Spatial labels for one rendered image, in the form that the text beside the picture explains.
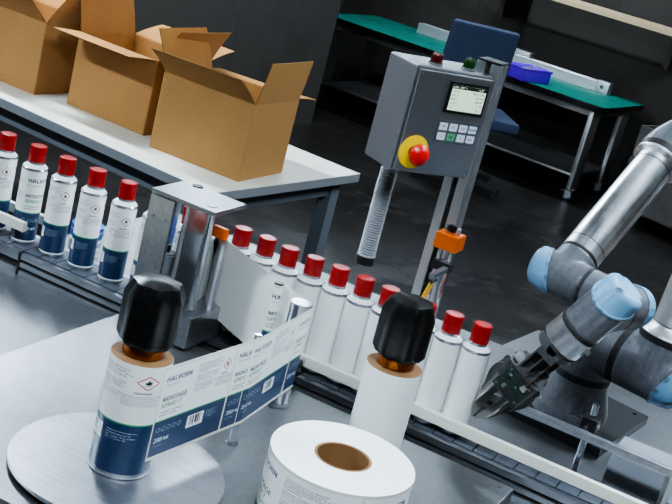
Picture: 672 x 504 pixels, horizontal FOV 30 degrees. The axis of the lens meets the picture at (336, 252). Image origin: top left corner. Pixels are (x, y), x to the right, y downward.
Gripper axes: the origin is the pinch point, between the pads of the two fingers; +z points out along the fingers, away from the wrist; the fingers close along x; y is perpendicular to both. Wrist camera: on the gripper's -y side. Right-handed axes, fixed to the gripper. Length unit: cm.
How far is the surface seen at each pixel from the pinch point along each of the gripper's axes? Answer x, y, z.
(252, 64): -253, -484, 207
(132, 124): -140, -134, 97
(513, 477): 12.1, 6.0, 0.3
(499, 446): 6.7, 4.7, -0.7
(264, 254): -46.7, 1.8, 12.9
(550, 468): 14.7, 4.7, -5.5
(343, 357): -22.7, 2.9, 12.9
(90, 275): -69, 3, 46
